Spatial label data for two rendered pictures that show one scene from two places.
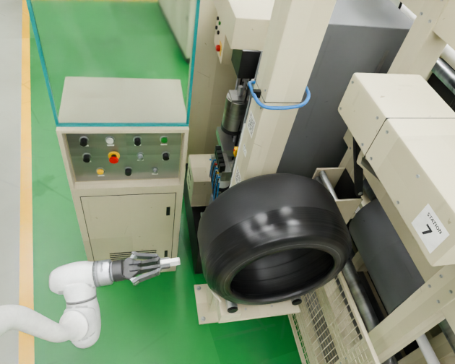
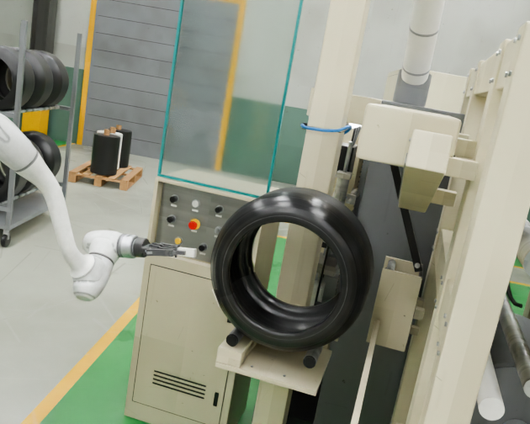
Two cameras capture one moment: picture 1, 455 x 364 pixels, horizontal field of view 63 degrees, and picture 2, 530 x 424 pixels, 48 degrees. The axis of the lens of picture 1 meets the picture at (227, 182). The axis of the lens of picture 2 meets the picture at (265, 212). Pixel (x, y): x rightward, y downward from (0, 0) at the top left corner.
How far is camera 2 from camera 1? 1.62 m
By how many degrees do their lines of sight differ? 44
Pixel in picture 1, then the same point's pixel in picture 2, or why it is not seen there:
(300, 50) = (334, 80)
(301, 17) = (331, 52)
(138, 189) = (205, 270)
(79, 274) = (109, 233)
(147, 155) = not seen: hidden behind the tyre
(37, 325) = (61, 211)
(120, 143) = (204, 210)
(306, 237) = (301, 209)
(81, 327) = (87, 263)
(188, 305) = not seen: outside the picture
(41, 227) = (105, 361)
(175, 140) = not seen: hidden behind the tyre
